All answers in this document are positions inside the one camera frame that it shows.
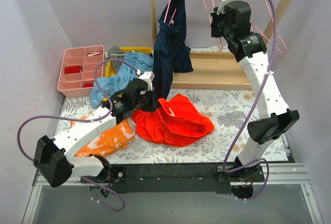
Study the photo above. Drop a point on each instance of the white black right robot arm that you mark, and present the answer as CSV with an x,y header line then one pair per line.
x,y
231,21

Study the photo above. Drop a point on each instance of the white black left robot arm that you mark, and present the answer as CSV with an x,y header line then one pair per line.
x,y
55,157

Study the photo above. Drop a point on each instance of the light blue shorts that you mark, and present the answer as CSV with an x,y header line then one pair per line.
x,y
113,84

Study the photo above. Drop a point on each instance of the floral patterned table mat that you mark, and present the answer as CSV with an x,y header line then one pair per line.
x,y
226,109

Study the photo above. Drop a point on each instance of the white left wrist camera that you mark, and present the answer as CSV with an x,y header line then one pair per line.
x,y
148,77

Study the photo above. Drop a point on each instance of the wooden clothes rack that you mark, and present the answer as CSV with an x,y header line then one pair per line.
x,y
216,70

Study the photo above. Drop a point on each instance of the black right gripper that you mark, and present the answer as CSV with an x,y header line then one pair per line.
x,y
215,24

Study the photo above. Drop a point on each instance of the orange white tie-dye shorts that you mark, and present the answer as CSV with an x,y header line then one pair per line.
x,y
111,140

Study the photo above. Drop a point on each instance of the bright red-orange shorts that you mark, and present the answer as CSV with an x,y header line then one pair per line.
x,y
176,123

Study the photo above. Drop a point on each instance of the red item in bin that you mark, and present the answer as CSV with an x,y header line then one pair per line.
x,y
73,69

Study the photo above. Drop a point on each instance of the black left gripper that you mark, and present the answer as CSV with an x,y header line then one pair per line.
x,y
151,101

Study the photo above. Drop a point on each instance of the yellow plastic tray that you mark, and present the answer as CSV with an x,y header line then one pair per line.
x,y
122,73

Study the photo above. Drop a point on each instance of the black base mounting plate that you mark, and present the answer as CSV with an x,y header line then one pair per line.
x,y
170,177

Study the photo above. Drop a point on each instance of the navy blue mesh shorts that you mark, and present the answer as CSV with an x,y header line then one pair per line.
x,y
171,55

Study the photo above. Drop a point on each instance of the grey garment in tray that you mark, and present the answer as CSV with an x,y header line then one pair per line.
x,y
116,52

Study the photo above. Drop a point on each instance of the pink divided organizer bin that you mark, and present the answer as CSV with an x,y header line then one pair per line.
x,y
80,84

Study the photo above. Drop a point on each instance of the aluminium frame rail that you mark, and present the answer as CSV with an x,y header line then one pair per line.
x,y
284,195

